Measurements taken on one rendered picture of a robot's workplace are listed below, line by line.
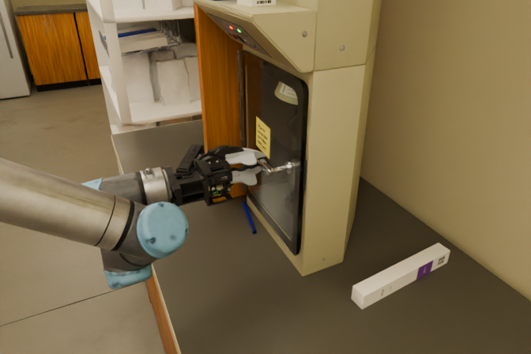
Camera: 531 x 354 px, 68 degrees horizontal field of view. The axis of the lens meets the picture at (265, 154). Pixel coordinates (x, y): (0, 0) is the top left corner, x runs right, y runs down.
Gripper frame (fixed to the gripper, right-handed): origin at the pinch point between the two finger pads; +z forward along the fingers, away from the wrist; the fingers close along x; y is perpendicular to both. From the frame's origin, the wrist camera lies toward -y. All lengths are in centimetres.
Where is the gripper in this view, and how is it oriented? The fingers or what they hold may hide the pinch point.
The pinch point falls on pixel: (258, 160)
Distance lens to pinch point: 84.2
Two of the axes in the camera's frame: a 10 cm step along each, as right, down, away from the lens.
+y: 4.2, 4.2, -8.1
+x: 0.0, -8.9, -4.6
